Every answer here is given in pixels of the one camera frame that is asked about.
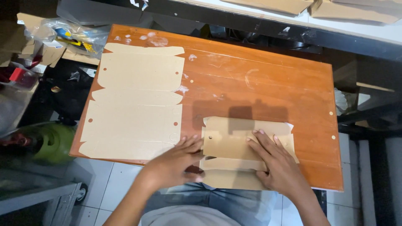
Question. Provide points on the person's blue jeans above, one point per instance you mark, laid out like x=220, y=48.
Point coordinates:
x=213, y=201

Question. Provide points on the flat tan cardboard box blank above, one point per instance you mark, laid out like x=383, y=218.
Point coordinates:
x=135, y=103

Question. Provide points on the tan cardboard box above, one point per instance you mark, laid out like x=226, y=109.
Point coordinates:
x=229, y=141
x=135, y=103

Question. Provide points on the crumpled clear plastic bag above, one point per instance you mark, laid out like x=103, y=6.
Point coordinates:
x=340, y=102

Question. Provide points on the person's right hand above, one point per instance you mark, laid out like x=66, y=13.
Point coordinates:
x=279, y=169

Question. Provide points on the clear plastic bag with items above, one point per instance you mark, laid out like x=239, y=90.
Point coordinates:
x=72, y=36

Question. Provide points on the green gas cylinder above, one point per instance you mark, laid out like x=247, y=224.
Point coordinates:
x=53, y=144

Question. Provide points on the person's white shirt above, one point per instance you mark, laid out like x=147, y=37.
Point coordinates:
x=188, y=219

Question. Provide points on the grey metal cart with wheel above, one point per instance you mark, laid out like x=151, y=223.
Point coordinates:
x=47, y=204

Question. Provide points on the red plastic container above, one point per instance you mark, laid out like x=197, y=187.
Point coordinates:
x=22, y=77

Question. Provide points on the person's left hand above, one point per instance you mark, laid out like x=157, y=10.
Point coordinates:
x=171, y=166

